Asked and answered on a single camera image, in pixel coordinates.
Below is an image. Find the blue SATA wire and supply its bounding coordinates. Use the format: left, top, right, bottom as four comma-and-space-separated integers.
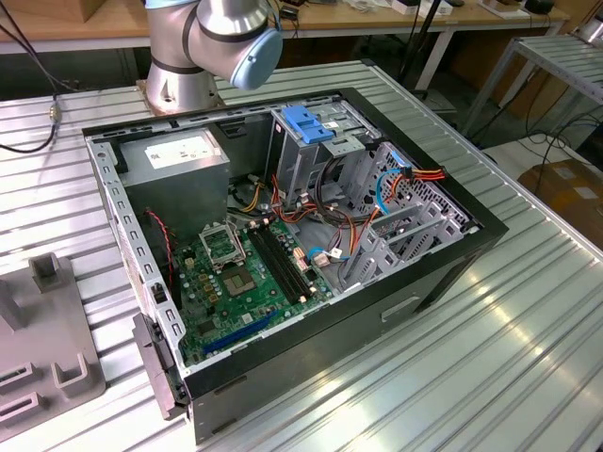
376, 153, 410, 216

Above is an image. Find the orange red power wire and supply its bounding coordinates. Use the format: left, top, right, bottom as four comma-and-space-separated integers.
402, 167, 447, 183

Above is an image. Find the metal disk bay cage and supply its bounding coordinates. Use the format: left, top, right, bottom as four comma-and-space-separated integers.
336, 140, 477, 296

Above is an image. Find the black RAM slot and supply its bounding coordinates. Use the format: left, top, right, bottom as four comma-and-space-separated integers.
248, 226, 299, 305
261, 223, 315, 299

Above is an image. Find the metal optical drive cage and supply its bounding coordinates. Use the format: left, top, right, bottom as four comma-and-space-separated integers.
266, 96, 383, 208

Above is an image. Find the green motherboard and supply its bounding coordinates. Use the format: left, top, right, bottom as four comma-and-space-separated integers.
171, 218, 338, 368

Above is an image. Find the CPU socket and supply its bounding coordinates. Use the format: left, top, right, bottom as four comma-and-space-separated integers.
221, 266, 259, 299

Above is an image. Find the metal socket cover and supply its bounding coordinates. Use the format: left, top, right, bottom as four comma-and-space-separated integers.
197, 223, 247, 270

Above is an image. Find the blue drive latch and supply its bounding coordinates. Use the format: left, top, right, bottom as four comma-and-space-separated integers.
282, 105, 336, 146

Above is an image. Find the blue expansion slot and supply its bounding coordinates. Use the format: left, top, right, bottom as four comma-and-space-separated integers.
202, 308, 279, 358

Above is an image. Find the grey power supply unit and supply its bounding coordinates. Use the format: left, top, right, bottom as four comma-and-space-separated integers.
117, 127, 232, 241

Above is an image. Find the black PC case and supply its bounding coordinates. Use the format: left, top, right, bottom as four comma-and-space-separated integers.
80, 87, 510, 446

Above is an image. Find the black case fan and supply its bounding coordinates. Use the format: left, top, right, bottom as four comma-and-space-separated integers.
142, 206, 183, 312

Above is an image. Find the brown cardboard box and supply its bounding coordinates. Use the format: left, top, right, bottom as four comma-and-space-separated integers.
516, 158, 603, 227

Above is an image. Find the grey parts rack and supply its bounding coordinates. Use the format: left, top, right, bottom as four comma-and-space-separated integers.
0, 251, 108, 452

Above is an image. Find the wooden workbench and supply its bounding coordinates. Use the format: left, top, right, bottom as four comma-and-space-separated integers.
0, 0, 571, 56

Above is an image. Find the tan cardboard box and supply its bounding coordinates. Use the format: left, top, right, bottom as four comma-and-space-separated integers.
77, 0, 148, 24

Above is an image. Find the metal slat side table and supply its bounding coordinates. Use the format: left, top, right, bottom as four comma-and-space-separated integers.
461, 35, 603, 137

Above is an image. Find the blue wire white connector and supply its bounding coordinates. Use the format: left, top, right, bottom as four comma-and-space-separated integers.
304, 245, 352, 269

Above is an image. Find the black cable bundle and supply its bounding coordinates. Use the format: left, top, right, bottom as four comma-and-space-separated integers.
314, 154, 359, 227

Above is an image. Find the coloured supply wire bundle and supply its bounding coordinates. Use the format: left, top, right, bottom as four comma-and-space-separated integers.
225, 171, 383, 265

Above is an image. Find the red black fan wire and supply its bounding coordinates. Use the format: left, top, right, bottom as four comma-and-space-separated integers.
144, 209, 178, 286

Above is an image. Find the grey plastic case bracket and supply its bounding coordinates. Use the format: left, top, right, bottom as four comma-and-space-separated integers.
131, 311, 190, 421

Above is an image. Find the black cable silver connector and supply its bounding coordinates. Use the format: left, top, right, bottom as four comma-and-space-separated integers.
0, 0, 62, 154

